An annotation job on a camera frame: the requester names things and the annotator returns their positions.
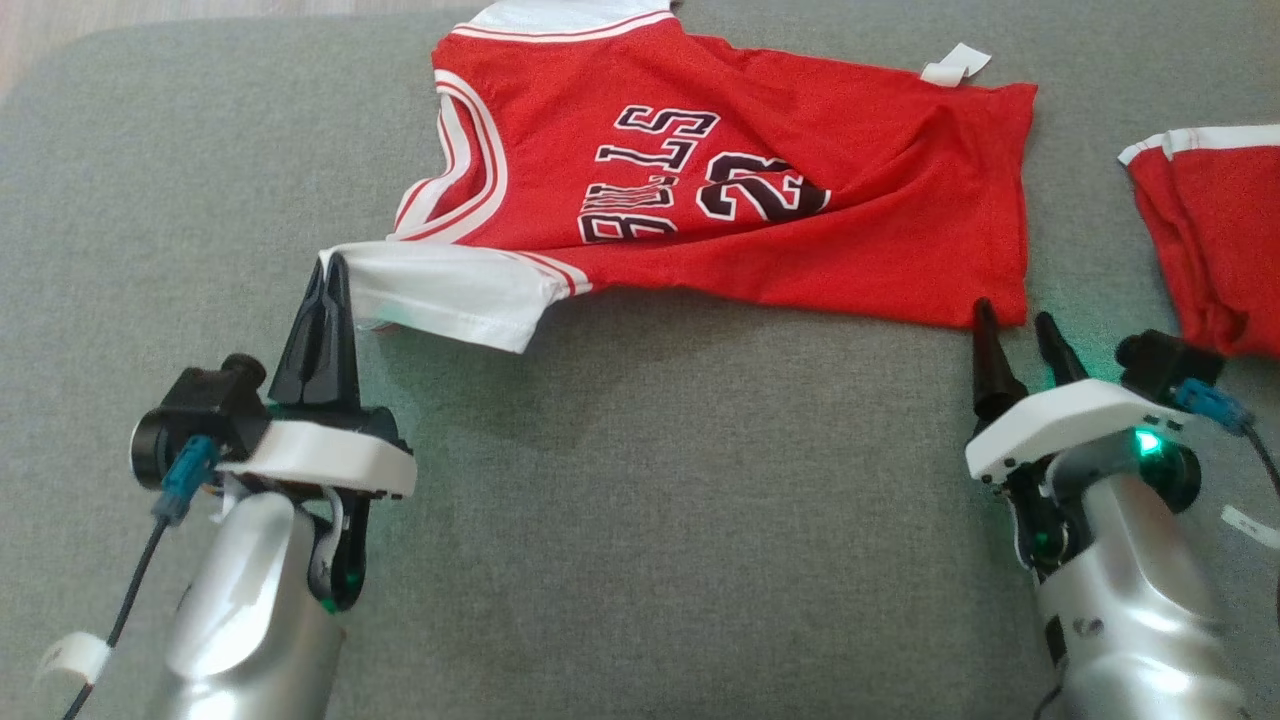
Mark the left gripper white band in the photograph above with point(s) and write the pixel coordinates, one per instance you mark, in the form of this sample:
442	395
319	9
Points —
330	455

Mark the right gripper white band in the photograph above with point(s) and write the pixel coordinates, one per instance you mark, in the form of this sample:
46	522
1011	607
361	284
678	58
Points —
1080	420

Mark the red basketball jersey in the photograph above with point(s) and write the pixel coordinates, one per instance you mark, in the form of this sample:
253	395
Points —
850	250

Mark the red shorts with white stripes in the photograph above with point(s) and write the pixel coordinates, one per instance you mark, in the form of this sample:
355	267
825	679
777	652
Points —
1220	240

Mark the grey sofa cushion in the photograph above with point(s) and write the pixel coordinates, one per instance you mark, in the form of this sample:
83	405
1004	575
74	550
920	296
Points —
650	520

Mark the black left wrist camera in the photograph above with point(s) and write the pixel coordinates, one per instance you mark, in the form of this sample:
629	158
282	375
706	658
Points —
200	410

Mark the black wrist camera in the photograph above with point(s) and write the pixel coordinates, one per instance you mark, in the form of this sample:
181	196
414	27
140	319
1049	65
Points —
1165	360
200	410

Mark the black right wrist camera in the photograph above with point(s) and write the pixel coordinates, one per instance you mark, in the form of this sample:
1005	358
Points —
1165	360

